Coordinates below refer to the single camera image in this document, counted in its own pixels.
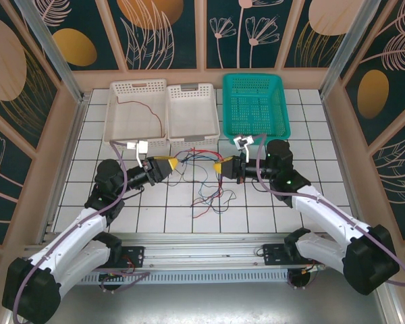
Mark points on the aluminium side rail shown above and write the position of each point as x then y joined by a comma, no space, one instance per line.
67,162
341,162

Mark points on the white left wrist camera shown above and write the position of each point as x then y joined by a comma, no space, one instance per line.
142,146

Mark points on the aluminium frame post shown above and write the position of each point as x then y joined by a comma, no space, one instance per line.
343,50
54,50

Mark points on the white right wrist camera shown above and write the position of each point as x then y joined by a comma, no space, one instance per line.
239,141

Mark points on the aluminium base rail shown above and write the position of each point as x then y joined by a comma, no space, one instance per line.
202,251

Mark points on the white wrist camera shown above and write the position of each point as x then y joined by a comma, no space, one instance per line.
142,146
239,141

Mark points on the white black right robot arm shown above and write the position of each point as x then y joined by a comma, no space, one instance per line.
324,212

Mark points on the large white plastic basket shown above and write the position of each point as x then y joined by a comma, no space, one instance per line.
135,118

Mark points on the teal plastic basket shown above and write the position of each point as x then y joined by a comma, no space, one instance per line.
253,111

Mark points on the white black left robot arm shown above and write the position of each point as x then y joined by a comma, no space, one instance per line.
77,229

